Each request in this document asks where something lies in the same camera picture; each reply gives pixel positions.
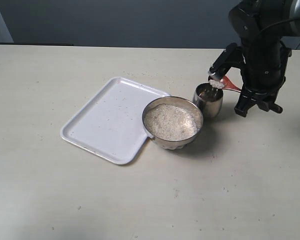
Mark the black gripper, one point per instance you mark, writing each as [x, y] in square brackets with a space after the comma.
[265, 65]

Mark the dark red wooden spoon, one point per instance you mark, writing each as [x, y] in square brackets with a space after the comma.
[226, 84]

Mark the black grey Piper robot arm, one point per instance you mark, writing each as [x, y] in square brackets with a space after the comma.
[261, 25]

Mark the small steel cup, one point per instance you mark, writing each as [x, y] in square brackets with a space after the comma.
[208, 99]

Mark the steel bowl of rice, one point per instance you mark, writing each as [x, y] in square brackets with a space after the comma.
[172, 122]

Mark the white rectangular plastic tray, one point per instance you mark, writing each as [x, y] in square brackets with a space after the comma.
[110, 124]

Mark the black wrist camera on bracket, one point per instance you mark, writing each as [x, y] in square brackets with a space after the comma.
[231, 57]

